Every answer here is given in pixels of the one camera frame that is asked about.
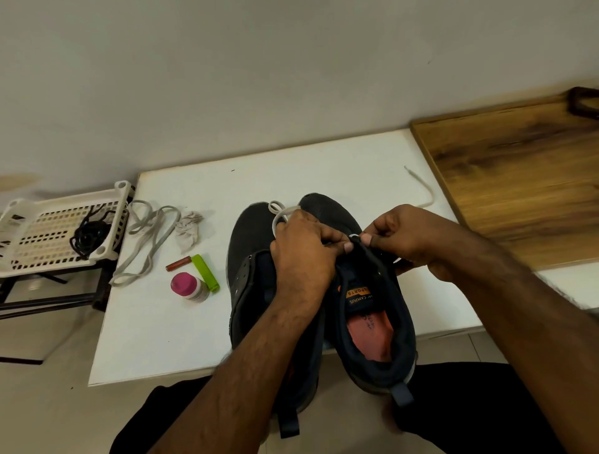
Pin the grey shoelaces bundle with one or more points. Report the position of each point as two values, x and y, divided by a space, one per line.
154 239

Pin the person's right forearm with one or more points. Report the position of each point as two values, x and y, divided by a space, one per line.
533 341

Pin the grey shoelace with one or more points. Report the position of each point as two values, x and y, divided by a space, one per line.
278 215

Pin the wooden board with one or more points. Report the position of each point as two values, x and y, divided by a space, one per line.
524 178

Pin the person's left forearm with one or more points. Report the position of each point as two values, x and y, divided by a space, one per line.
234 383

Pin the dark sneaker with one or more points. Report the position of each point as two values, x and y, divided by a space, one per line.
374 327
248 271

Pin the pink capped white bottle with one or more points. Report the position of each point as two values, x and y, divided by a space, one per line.
185 284

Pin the green marker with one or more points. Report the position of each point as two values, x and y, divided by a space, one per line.
205 273

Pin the black shoelace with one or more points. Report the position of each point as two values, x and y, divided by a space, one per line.
86 239
101 217

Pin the small red stick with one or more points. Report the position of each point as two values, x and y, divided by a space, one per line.
179 264

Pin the white perforated plastic tray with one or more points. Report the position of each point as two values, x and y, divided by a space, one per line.
47 234

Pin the person's left hand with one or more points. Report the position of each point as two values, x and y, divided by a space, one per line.
304 257

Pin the person's right hand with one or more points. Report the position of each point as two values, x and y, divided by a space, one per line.
416 239

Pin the black metal rack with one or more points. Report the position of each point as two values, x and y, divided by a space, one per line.
42 295

